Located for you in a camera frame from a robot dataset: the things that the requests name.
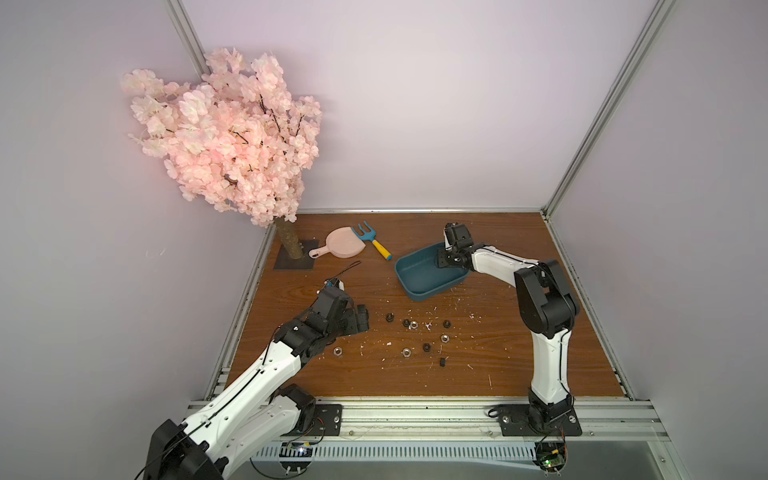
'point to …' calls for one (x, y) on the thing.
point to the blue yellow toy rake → (369, 236)
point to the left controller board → (295, 456)
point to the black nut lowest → (443, 362)
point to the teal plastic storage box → (420, 276)
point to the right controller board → (551, 457)
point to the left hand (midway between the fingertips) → (359, 314)
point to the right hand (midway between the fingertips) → (445, 249)
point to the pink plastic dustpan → (342, 242)
